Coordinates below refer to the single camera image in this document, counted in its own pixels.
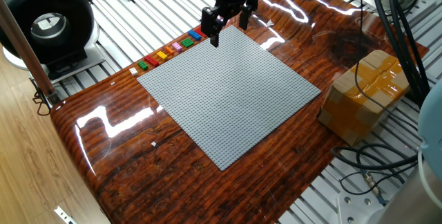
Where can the crumpled white paper scrap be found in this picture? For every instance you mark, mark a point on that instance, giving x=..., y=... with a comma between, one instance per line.
x=270, y=23

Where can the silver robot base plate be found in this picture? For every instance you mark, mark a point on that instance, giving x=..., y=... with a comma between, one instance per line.
x=355, y=210

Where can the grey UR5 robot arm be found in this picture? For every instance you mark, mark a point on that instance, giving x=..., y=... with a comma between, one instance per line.
x=430, y=130

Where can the thin orange Lego brick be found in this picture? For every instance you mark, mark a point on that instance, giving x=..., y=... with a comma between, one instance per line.
x=169, y=50

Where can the yellow Lego brick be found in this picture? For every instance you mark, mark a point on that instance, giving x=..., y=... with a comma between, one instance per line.
x=162, y=55

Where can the wide red Lego plate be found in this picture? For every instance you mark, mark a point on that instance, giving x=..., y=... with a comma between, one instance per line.
x=198, y=31

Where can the grey Lego baseplate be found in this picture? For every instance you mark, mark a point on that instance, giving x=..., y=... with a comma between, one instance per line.
x=228, y=96

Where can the white metal bracket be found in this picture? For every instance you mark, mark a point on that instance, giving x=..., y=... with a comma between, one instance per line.
x=64, y=214

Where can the slanted metal frame beam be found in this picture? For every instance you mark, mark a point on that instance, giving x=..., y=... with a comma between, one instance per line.
x=24, y=51

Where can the small green Lego brick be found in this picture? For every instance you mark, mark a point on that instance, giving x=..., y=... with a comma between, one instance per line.
x=143, y=65

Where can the taped cardboard box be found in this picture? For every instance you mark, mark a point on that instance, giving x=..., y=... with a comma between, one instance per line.
x=359, y=106

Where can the blue Lego plate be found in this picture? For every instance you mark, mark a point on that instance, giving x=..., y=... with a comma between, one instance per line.
x=194, y=35

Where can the green square Lego plate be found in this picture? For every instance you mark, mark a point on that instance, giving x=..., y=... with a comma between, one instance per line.
x=187, y=42

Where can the long red Lego plate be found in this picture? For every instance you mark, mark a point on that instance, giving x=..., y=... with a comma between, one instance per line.
x=151, y=61

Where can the white Lego brick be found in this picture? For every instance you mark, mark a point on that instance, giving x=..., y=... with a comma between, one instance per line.
x=133, y=71

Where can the pink Lego brick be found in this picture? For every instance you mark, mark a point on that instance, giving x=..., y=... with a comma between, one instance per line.
x=177, y=46

